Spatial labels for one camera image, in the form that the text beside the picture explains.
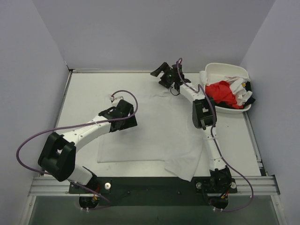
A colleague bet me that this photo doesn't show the white t shirt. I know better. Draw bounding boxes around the white t shirt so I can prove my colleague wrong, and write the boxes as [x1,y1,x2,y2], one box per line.
[97,91,203,181]

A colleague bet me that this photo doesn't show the white plastic laundry basket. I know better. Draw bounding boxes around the white plastic laundry basket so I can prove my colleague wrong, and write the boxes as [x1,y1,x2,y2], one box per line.
[204,63,251,114]

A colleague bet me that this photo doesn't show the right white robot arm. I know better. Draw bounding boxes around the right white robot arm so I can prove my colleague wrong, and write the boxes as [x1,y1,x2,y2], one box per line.
[150,60,232,188]

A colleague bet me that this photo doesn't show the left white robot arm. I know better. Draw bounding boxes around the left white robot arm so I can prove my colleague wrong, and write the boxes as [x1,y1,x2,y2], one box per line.
[38,99,137,193]

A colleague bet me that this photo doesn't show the red t shirt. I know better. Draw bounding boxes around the red t shirt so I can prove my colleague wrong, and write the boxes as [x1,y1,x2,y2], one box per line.
[205,81,244,109]

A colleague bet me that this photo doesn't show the white clothes in basket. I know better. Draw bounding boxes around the white clothes in basket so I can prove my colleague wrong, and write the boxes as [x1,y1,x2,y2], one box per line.
[200,71,250,97]

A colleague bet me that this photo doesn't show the black t shirt in basket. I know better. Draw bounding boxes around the black t shirt in basket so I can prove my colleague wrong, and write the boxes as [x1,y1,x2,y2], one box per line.
[216,82,256,110]

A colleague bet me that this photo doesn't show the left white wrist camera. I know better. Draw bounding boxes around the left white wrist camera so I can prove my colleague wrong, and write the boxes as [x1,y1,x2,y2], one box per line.
[109,96,124,105]

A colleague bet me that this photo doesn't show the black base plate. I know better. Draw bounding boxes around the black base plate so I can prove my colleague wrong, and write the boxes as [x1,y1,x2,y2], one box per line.
[68,177,237,206]

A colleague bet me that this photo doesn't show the aluminium rail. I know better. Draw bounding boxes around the aluminium rail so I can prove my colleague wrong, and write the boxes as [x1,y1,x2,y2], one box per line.
[29,176,280,196]

